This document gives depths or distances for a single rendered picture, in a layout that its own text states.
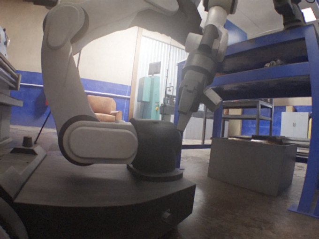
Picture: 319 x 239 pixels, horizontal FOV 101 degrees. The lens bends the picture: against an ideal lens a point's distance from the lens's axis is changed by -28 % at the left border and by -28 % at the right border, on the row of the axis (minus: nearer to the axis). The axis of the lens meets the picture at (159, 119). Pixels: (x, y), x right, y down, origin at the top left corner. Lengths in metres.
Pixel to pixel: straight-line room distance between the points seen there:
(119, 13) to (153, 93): 3.78
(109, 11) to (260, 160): 1.00
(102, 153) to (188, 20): 0.55
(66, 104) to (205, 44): 0.40
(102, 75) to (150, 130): 4.46
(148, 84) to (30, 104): 3.03
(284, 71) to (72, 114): 0.89
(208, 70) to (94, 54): 4.70
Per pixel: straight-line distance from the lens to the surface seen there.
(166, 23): 0.69
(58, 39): 0.51
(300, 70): 0.91
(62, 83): 0.52
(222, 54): 0.53
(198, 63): 0.46
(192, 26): 0.72
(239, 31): 1.72
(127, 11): 0.62
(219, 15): 0.67
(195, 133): 4.81
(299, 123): 5.92
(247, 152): 1.11
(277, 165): 1.04
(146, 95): 4.40
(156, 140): 0.55
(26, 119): 4.80
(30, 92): 4.82
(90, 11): 0.61
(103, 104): 4.42
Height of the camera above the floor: 0.35
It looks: 1 degrees up
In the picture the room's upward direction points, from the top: 5 degrees clockwise
